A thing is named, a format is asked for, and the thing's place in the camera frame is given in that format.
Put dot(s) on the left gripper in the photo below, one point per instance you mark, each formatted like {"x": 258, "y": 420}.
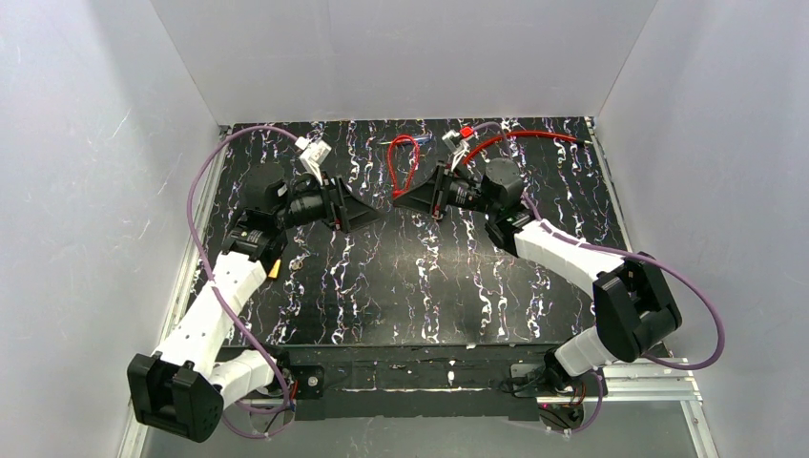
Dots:
{"x": 339, "y": 205}

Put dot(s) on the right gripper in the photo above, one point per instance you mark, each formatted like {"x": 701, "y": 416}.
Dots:
{"x": 439, "y": 192}

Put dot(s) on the red cable tie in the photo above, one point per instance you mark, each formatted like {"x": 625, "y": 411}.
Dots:
{"x": 401, "y": 172}

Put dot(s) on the brass padlock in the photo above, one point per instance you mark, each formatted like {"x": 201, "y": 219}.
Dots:
{"x": 275, "y": 270}

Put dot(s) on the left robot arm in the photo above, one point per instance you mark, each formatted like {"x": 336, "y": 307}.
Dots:
{"x": 181, "y": 387}

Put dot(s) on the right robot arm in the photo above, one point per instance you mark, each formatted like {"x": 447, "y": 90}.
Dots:
{"x": 633, "y": 304}

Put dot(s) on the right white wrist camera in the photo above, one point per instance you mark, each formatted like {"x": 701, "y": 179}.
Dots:
{"x": 458, "y": 147}

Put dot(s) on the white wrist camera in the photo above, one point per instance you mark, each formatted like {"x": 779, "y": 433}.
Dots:
{"x": 458, "y": 147}
{"x": 313, "y": 154}

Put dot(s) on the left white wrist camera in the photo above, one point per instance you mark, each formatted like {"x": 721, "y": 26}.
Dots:
{"x": 313, "y": 154}

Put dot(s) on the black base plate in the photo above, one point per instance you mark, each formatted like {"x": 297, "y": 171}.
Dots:
{"x": 292, "y": 354}

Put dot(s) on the aluminium frame rail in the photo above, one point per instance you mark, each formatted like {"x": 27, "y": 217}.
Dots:
{"x": 651, "y": 385}

